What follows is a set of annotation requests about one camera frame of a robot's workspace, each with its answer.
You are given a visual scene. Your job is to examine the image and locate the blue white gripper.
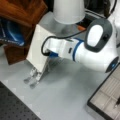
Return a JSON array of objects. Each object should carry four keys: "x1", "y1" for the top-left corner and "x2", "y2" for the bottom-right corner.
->
[{"x1": 45, "y1": 38, "x2": 79, "y2": 60}]

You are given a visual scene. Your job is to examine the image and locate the white robot base cylinder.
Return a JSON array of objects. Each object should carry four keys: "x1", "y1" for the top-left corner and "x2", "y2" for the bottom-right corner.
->
[{"x1": 53, "y1": 0, "x2": 85, "y2": 24}]

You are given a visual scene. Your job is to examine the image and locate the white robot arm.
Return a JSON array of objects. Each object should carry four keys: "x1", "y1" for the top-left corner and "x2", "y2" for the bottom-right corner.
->
[{"x1": 44, "y1": 19, "x2": 119, "y2": 73}]

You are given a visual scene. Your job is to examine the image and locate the small orange object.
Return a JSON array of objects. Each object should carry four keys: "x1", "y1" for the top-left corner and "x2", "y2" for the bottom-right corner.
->
[{"x1": 78, "y1": 26, "x2": 86, "y2": 31}]

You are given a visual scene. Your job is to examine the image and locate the wooden shelf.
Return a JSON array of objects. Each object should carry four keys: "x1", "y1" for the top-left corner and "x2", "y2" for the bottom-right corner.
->
[{"x1": 0, "y1": 0, "x2": 47, "y2": 65}]

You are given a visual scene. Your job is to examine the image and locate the blue book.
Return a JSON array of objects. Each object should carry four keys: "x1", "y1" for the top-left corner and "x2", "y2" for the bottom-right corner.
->
[{"x1": 0, "y1": 17, "x2": 25, "y2": 46}]

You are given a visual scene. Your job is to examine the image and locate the black compartment tray box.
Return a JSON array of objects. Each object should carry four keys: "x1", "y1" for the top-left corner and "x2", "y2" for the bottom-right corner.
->
[{"x1": 87, "y1": 63, "x2": 120, "y2": 120}]

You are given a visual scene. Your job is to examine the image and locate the black perforated mat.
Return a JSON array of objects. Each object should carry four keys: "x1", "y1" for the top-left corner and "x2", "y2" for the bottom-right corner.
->
[{"x1": 0, "y1": 82, "x2": 41, "y2": 120}]

